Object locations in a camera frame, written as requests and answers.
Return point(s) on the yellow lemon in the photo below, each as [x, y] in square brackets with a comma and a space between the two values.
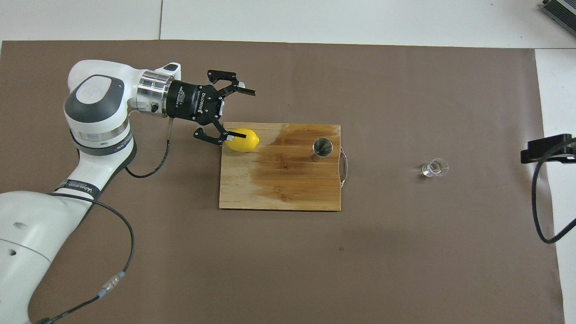
[245, 143]

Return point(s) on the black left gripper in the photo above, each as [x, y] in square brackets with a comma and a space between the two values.
[193, 102]

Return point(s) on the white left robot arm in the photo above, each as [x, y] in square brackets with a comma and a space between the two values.
[94, 103]

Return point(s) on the small clear glass cup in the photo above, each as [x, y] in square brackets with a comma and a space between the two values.
[434, 168]

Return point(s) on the brown paper table mat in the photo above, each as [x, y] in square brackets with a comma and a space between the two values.
[180, 261]

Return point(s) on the grey finned metal device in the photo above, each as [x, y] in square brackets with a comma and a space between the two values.
[562, 11]

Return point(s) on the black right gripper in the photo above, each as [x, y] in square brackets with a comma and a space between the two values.
[571, 159]

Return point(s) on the wooden cutting board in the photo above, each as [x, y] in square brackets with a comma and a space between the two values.
[279, 180]

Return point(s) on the steel double jigger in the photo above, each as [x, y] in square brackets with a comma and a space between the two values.
[322, 147]

